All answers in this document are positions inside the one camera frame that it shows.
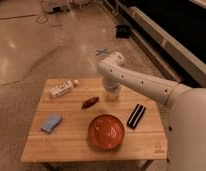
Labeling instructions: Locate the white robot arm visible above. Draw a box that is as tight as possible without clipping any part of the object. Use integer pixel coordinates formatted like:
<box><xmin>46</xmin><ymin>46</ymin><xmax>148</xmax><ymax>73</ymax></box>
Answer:
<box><xmin>97</xmin><ymin>52</ymin><xmax>206</xmax><ymax>171</ymax></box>

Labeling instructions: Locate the clear plastic bottle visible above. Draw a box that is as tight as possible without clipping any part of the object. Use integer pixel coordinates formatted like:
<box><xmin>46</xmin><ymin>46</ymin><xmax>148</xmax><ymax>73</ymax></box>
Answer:
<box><xmin>50</xmin><ymin>80</ymin><xmax>79</xmax><ymax>98</ymax></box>

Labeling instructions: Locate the black white striped case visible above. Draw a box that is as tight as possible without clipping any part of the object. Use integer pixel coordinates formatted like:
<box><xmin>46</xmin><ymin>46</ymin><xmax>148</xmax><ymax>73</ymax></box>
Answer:
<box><xmin>127</xmin><ymin>104</ymin><xmax>146</xmax><ymax>129</ymax></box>

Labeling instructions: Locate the orange plate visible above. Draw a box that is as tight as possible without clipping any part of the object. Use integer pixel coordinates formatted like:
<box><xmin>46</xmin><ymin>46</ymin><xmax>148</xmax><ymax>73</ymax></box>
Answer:
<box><xmin>88</xmin><ymin>114</ymin><xmax>125</xmax><ymax>150</ymax></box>

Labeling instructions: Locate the wooden folding table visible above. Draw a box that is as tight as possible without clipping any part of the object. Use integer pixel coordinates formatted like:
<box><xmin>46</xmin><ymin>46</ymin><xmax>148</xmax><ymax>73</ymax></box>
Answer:
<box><xmin>21</xmin><ymin>78</ymin><xmax>167</xmax><ymax>163</ymax></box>

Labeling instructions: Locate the black box on floor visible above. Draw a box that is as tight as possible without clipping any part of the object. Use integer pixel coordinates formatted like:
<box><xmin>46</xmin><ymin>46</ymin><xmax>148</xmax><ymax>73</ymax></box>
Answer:
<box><xmin>116</xmin><ymin>25</ymin><xmax>130</xmax><ymax>38</ymax></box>

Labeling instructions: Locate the blue sponge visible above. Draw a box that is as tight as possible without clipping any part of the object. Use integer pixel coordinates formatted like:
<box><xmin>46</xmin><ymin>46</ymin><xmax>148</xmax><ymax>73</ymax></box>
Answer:
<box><xmin>40</xmin><ymin>115</ymin><xmax>62</xmax><ymax>133</ymax></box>

